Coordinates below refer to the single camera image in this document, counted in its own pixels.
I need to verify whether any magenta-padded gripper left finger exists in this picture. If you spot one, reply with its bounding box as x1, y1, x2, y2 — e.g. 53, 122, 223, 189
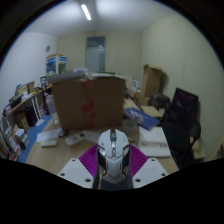
57, 143, 101, 190

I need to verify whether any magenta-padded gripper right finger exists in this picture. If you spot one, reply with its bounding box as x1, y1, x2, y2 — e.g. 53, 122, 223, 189
128, 143, 169, 189

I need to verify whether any white gaming computer mouse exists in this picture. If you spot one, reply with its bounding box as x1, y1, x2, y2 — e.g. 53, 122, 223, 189
96, 128, 131, 183

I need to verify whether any white open book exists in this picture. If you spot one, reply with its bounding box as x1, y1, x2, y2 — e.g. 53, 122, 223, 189
137, 125, 172, 158

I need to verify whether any white remote with display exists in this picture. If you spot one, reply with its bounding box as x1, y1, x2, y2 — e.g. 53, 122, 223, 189
64, 132, 87, 147

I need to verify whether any white paper sheet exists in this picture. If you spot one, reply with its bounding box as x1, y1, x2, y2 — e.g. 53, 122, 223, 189
35, 127, 63, 143
82, 129, 102, 144

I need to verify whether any black office chair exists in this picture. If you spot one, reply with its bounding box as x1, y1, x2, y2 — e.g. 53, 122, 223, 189
161, 119, 202, 170

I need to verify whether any blue book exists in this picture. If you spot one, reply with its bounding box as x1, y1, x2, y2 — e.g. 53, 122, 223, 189
123, 106, 161, 131

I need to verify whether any clear plastic jar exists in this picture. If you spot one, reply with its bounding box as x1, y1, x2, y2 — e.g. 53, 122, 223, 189
44, 94, 58, 125

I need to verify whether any large brown cardboard box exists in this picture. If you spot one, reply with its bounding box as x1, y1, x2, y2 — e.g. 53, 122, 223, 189
46, 72, 127, 132

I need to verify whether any black computer monitor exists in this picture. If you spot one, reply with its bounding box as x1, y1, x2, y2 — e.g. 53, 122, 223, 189
166, 87, 200, 125

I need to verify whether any tall cardboard box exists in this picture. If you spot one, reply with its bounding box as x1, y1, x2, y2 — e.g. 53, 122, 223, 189
141, 63, 165, 99

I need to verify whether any blue and white display cabinet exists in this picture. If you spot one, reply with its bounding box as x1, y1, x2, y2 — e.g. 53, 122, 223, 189
45, 54, 68, 76

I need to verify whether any grey door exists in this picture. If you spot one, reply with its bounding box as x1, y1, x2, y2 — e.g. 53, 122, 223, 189
84, 36, 107, 73

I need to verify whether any ceiling tube light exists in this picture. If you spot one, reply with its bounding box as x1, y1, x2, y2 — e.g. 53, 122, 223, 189
80, 3, 93, 22

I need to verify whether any cluttered wooden wall desk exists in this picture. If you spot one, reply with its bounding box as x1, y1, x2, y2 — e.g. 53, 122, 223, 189
2, 80, 54, 131

